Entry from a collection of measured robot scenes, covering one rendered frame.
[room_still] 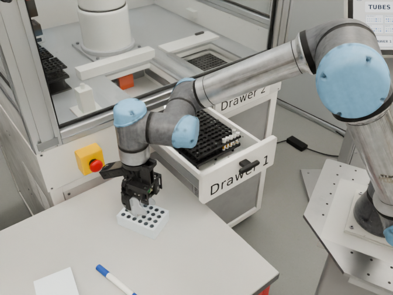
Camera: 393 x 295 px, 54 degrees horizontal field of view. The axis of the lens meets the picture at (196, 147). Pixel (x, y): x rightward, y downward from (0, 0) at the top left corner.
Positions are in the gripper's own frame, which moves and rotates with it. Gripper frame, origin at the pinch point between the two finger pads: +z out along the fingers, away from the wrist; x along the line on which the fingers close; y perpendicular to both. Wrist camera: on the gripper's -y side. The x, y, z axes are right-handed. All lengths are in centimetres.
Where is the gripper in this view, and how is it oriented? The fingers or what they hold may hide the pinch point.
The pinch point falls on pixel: (135, 210)
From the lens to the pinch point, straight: 111.6
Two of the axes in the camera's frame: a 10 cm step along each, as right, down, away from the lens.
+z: 0.0, 7.9, 6.1
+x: 4.5, -5.5, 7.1
